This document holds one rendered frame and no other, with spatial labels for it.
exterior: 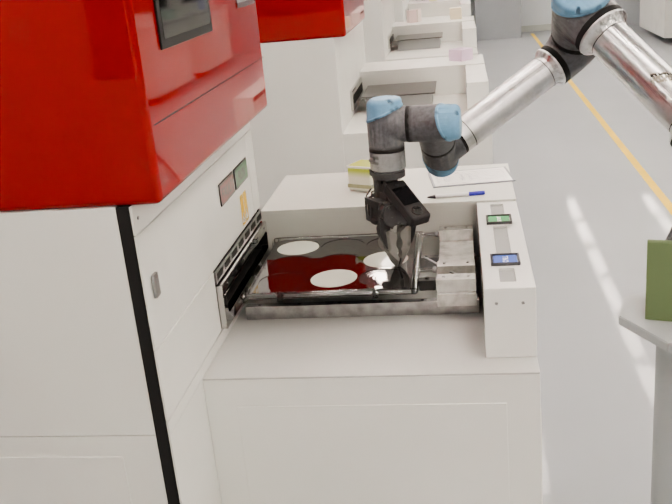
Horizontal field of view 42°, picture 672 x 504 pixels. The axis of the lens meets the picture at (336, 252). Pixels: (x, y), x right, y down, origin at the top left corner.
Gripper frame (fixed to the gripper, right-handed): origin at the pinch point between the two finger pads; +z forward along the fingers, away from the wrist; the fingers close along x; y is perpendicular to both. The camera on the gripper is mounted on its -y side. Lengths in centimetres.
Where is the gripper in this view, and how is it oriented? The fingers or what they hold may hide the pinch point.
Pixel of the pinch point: (399, 261)
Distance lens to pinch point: 189.8
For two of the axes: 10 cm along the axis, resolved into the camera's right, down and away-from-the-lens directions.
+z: 0.9, 9.4, 3.3
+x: -8.8, 2.3, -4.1
